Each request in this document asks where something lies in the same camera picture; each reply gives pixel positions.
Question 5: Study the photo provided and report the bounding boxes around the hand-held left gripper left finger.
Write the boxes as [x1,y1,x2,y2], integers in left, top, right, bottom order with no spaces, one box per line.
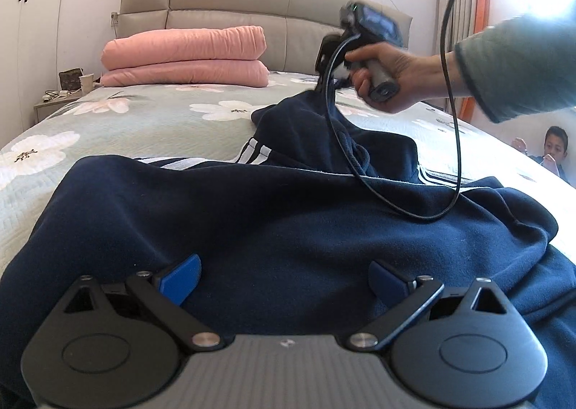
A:
[63,254,226,351]

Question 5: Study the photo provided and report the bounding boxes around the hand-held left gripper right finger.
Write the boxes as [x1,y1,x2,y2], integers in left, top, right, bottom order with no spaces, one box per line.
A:
[345,260,509,351]

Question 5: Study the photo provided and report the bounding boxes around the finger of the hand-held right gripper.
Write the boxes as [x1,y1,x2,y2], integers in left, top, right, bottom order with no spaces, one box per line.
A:
[315,31,348,94]

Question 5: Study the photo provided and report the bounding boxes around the navy blue striped hoodie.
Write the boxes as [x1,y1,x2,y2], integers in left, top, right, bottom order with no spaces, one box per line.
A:
[0,90,576,409]

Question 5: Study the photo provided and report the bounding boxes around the person's right forearm grey sleeve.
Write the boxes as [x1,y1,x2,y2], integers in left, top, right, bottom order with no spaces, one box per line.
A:
[454,15,576,124]

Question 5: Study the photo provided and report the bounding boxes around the person's right hand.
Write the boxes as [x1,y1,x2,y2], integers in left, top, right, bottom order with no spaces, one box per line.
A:
[344,41,465,115]

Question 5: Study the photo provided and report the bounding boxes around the folded pink quilt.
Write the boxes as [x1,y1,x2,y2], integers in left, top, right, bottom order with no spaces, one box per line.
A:
[99,25,271,88]

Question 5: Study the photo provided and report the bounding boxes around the grey nightstand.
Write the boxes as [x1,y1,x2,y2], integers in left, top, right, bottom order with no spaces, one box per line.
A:
[33,89,87,124]

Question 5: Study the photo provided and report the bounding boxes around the brown patterned box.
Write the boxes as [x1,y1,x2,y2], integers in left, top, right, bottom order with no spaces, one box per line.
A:
[58,68,83,92]

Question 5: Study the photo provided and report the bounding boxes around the white wardrobe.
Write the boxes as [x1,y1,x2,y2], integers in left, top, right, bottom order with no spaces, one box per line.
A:
[0,0,76,153]

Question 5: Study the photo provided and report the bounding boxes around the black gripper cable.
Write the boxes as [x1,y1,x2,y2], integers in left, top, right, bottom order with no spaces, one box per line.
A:
[322,0,480,222]

